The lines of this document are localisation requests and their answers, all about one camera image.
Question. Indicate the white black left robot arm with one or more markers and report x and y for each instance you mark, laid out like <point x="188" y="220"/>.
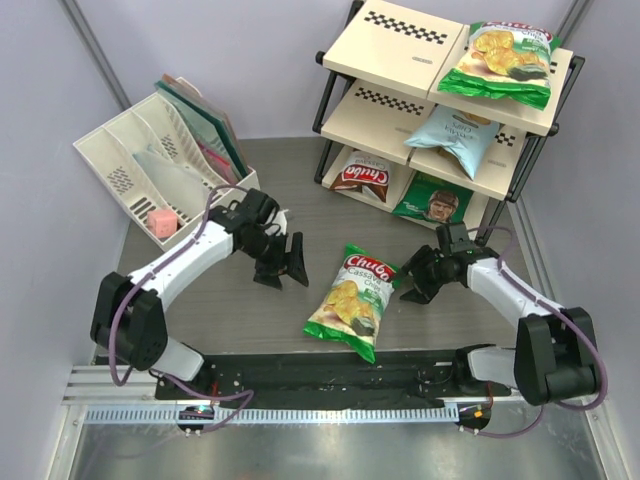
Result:
<point x="129" y="316"/>

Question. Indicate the green Chuba cassava chips bag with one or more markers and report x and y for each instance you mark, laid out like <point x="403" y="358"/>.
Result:
<point x="504" y="60"/>

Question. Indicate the light blue cassava chips bag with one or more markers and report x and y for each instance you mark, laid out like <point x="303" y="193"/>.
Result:
<point x="462" y="135"/>

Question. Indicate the dark green onion chips bag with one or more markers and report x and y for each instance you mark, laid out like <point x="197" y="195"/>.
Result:
<point x="433" y="201"/>

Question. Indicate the cream three-tier shelf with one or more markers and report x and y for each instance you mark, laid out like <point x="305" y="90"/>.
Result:
<point x="384" y="70"/>

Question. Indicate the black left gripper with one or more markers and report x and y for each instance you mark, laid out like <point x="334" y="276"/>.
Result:
<point x="269" y="274"/>

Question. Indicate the green and pink folders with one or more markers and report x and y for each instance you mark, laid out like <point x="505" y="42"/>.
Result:
<point x="209" y="125"/>

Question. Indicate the brown Chuba cassava chips bag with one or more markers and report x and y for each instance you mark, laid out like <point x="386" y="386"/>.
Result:
<point x="364" y="173"/>

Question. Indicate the cream plastic file organizer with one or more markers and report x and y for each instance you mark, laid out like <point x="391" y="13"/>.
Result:
<point x="148" y="159"/>

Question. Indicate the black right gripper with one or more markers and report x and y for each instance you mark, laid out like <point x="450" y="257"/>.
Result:
<point x="419" y="259"/>

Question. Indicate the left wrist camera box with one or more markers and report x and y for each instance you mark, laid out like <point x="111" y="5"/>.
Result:
<point x="281" y="219"/>

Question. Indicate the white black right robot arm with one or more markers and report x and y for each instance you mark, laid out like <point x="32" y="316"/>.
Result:
<point x="555" y="358"/>

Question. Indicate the pink cube block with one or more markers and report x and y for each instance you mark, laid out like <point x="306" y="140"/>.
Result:
<point x="162" y="223"/>

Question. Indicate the aluminium rail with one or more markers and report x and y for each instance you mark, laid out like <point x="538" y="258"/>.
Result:
<point x="149" y="398"/>

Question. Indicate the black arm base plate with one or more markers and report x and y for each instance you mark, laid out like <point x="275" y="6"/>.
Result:
<point x="399" y="381"/>

